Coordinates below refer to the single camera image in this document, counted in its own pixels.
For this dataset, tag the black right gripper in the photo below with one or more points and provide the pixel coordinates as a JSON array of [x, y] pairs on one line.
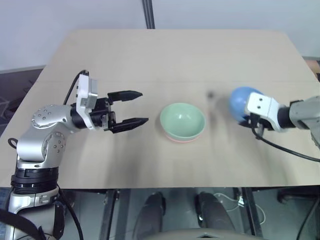
[[257, 121]]

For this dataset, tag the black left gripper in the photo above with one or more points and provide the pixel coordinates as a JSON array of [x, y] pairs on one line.
[[100, 117]]

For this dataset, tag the blue bowl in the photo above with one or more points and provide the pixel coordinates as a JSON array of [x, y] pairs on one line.
[[238, 101]]

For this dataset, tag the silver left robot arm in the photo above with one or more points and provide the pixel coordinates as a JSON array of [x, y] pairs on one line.
[[40, 140]]

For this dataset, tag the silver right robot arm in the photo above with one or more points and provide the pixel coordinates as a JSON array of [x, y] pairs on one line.
[[303, 112]]

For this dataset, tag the green bowl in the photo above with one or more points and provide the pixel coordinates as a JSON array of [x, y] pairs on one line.
[[182, 121]]

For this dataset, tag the pink plate under bowl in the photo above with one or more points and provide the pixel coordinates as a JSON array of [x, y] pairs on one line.
[[183, 140]]

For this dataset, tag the dark rounded leg shape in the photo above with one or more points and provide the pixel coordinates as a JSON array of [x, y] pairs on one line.
[[215, 215]]

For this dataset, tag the black ribbed pole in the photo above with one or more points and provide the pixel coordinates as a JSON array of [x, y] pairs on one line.
[[149, 13]]

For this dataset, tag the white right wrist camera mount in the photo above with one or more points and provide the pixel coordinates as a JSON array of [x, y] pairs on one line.
[[262, 107]]

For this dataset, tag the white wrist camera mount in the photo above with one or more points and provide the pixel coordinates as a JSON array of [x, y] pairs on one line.
[[262, 107], [83, 100]]

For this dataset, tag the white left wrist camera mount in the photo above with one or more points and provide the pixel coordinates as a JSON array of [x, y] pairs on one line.
[[83, 100]]

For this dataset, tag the black table leg frame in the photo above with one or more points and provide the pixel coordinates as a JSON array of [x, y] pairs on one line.
[[251, 212], [112, 215]]

